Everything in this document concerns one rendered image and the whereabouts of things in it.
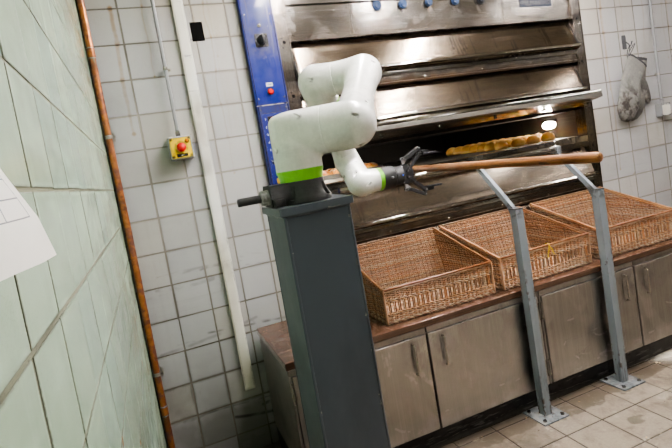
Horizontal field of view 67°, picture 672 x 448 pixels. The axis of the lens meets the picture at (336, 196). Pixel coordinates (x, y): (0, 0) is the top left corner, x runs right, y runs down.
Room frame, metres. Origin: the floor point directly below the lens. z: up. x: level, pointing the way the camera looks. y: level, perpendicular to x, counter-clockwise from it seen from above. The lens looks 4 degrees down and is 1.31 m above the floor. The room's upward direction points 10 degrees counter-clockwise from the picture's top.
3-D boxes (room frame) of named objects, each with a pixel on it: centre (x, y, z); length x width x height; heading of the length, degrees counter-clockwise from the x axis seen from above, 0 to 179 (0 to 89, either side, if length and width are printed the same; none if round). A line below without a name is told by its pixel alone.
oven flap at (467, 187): (2.80, -0.75, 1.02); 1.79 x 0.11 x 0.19; 110
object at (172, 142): (2.24, 0.64, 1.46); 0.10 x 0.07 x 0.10; 110
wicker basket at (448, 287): (2.35, -0.30, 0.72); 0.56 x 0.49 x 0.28; 109
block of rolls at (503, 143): (3.42, -1.14, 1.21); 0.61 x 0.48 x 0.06; 20
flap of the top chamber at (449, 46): (2.80, -0.75, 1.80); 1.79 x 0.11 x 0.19; 110
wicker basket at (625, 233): (2.77, -1.44, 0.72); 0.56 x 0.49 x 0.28; 110
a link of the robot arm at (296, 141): (1.39, 0.07, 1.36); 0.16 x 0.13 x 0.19; 77
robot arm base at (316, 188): (1.37, 0.14, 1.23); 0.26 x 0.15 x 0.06; 111
